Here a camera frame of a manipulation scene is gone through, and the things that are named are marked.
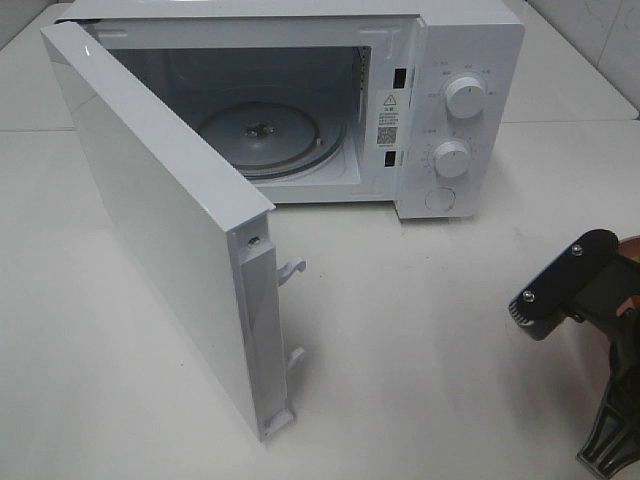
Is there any lower white microwave knob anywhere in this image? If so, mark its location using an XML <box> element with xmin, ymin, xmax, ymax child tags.
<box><xmin>434</xmin><ymin>140</ymin><xmax>471</xmax><ymax>178</ymax></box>

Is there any glass microwave turntable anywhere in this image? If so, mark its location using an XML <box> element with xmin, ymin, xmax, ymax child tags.
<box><xmin>197</xmin><ymin>101</ymin><xmax>346</xmax><ymax>180</ymax></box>

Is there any upper white microwave knob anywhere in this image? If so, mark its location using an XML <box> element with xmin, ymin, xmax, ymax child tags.
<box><xmin>444</xmin><ymin>73</ymin><xmax>486</xmax><ymax>119</ymax></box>

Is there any pink round plate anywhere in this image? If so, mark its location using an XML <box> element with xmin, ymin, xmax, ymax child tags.
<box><xmin>616</xmin><ymin>236</ymin><xmax>639</xmax><ymax>317</ymax></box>

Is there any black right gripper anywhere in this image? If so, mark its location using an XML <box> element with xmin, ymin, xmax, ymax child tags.
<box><xmin>508</xmin><ymin>229</ymin><xmax>639</xmax><ymax>479</ymax></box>

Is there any white microwave oven body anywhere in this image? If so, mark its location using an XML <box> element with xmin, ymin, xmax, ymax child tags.
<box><xmin>51</xmin><ymin>1</ymin><xmax>524</xmax><ymax>219</ymax></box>

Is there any white microwave knob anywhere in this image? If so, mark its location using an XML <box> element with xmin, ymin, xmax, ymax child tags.
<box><xmin>444</xmin><ymin>73</ymin><xmax>486</xmax><ymax>119</ymax></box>
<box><xmin>434</xmin><ymin>140</ymin><xmax>471</xmax><ymax>178</ymax></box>

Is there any round white door release button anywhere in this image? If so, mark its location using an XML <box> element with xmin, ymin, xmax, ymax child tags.
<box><xmin>425</xmin><ymin>187</ymin><xmax>456</xmax><ymax>213</ymax></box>

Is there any white microwave door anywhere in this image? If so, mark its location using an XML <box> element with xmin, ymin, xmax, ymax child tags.
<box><xmin>41</xmin><ymin>22</ymin><xmax>306</xmax><ymax>440</ymax></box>

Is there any white warning label sticker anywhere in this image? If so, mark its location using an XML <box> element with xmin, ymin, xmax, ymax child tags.
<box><xmin>375</xmin><ymin>90</ymin><xmax>401</xmax><ymax>148</ymax></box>

